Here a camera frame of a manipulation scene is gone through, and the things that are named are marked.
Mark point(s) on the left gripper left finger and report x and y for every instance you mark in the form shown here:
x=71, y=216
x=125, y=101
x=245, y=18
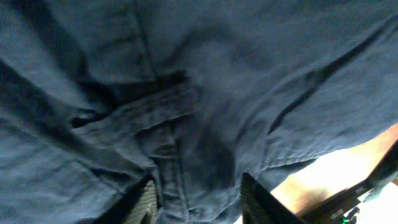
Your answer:
x=138, y=206

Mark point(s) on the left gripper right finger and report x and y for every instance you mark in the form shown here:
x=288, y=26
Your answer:
x=260, y=207

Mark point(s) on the dark blue shorts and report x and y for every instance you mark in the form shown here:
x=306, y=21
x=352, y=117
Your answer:
x=98, y=94

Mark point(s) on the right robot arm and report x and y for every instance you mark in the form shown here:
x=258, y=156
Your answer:
x=343, y=206

